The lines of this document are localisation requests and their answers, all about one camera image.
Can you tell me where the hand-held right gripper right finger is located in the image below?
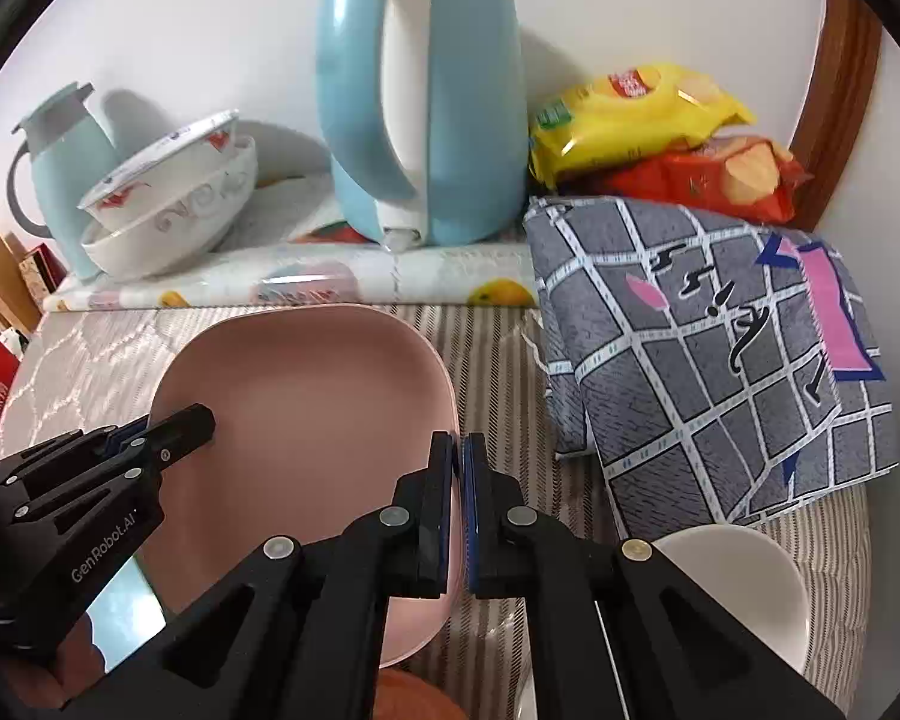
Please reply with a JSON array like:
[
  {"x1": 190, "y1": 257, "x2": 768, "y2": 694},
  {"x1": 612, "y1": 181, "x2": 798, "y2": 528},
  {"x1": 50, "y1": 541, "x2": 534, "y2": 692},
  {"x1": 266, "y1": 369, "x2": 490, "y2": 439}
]
[{"x1": 461, "y1": 431, "x2": 848, "y2": 720}]

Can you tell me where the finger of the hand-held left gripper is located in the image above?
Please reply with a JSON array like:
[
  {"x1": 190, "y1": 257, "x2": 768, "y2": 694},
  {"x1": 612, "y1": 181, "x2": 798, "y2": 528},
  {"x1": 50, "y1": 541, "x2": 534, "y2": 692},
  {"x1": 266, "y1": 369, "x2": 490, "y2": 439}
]
[
  {"x1": 0, "y1": 427, "x2": 167, "y2": 533},
  {"x1": 94, "y1": 403, "x2": 217, "y2": 470}
]

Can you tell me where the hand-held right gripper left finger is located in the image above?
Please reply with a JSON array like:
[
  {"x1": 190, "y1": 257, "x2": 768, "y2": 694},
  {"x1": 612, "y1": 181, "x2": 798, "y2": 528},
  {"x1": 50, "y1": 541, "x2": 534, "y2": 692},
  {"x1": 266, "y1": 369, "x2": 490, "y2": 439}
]
[{"x1": 60, "y1": 431, "x2": 455, "y2": 720}]

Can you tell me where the pale green plate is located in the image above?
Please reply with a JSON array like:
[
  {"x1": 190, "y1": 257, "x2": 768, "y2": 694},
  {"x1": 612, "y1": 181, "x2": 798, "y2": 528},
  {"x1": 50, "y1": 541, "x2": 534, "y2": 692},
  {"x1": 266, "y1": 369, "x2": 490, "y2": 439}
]
[{"x1": 90, "y1": 559, "x2": 172, "y2": 661}]

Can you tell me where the pink plate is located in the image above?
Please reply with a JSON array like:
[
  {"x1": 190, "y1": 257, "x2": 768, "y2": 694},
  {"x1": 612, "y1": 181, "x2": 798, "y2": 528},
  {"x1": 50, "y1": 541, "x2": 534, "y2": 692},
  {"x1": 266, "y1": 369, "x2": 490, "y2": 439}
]
[{"x1": 136, "y1": 304, "x2": 462, "y2": 667}]

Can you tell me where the brown bowl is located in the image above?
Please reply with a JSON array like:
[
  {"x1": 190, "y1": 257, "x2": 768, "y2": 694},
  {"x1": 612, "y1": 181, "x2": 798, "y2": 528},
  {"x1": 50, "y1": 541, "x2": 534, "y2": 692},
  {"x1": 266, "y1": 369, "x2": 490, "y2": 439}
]
[{"x1": 379, "y1": 669, "x2": 470, "y2": 720}]

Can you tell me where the plain white bowl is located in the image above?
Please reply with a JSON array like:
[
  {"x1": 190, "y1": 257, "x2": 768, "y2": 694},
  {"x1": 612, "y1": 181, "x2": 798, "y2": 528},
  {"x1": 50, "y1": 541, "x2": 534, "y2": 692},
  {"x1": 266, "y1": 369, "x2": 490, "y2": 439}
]
[{"x1": 649, "y1": 525, "x2": 812, "y2": 680}]

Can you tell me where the person's left hand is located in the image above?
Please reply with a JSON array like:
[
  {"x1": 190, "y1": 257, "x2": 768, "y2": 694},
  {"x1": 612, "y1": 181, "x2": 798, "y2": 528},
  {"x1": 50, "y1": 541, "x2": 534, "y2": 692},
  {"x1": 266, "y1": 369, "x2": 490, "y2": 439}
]
[{"x1": 11, "y1": 607, "x2": 125, "y2": 713}]

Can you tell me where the striped quilt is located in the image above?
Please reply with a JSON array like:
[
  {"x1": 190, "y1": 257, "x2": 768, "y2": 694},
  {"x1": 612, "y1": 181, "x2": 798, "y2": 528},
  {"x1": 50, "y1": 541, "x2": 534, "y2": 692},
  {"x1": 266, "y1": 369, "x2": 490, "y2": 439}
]
[{"x1": 0, "y1": 304, "x2": 871, "y2": 720}]

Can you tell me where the fruit print table mat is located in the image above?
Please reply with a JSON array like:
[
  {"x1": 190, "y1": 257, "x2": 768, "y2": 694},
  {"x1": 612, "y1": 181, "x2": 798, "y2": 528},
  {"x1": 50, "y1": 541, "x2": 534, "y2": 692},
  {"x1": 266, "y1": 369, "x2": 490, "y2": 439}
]
[{"x1": 43, "y1": 172, "x2": 541, "y2": 312}]

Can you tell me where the grey swirl white bowl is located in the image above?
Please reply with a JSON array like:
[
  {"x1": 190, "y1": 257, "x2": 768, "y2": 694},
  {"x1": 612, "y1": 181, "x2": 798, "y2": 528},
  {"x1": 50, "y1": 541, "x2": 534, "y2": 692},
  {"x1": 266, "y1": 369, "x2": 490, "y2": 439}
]
[{"x1": 81, "y1": 135, "x2": 260, "y2": 276}]

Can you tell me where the patterned dark red box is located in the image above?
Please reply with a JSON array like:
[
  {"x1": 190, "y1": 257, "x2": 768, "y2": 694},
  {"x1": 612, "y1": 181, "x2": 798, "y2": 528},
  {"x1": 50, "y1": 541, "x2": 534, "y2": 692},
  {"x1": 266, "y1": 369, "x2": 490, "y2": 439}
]
[{"x1": 19, "y1": 244, "x2": 65, "y2": 308}]

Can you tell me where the brown paper bag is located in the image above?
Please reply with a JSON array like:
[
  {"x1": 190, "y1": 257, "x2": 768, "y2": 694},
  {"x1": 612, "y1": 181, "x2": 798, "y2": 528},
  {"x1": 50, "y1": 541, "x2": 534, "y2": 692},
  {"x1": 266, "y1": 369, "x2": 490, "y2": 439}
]
[{"x1": 0, "y1": 229, "x2": 35, "y2": 338}]

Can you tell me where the grey plaid cloth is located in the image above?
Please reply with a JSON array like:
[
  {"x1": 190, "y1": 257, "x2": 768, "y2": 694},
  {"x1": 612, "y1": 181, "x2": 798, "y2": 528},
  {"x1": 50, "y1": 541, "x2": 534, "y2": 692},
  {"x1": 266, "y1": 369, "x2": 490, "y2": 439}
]
[{"x1": 523, "y1": 195, "x2": 900, "y2": 541}]

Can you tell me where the floral white bowl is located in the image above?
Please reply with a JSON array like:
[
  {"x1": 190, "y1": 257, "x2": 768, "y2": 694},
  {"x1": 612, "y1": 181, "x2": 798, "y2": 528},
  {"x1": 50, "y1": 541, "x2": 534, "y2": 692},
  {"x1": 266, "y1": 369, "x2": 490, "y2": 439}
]
[{"x1": 79, "y1": 109, "x2": 242, "y2": 230}]

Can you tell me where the light blue thermos jug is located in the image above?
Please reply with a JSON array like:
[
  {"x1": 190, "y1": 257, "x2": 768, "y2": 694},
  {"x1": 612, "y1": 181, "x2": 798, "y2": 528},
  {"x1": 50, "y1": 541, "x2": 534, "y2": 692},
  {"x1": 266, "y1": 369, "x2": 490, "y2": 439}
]
[{"x1": 7, "y1": 82, "x2": 121, "y2": 282}]

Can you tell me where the red snack bag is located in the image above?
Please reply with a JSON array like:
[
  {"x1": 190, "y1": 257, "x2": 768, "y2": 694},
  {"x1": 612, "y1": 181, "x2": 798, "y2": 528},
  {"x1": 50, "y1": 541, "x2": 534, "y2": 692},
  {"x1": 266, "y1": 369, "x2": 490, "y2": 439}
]
[{"x1": 592, "y1": 133, "x2": 815, "y2": 224}]

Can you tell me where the blue tissue pack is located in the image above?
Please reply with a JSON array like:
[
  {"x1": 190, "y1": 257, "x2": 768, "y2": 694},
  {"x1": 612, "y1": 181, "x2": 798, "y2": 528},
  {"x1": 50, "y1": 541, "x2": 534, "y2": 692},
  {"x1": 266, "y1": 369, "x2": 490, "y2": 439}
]
[{"x1": 316, "y1": 0, "x2": 530, "y2": 252}]

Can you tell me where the yellow snack bag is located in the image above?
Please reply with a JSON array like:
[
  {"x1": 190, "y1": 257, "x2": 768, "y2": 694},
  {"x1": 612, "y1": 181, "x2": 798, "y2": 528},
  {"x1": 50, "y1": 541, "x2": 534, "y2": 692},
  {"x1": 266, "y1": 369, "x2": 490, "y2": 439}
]
[{"x1": 529, "y1": 64, "x2": 757, "y2": 188}]

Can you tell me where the brown wooden door frame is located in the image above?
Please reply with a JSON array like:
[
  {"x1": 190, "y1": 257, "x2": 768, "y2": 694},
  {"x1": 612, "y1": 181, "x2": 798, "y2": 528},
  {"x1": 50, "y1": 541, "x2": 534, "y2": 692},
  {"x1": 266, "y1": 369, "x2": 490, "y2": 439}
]
[{"x1": 787, "y1": 0, "x2": 884, "y2": 233}]

